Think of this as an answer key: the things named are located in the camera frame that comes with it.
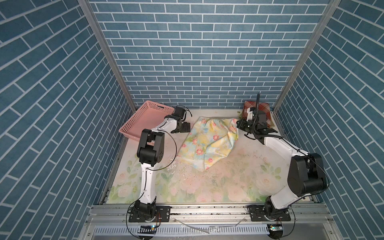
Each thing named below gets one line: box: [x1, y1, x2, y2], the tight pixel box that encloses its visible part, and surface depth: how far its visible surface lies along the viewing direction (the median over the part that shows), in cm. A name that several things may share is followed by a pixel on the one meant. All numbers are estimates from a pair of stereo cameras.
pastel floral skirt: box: [177, 116, 239, 171], surface depth 97 cm
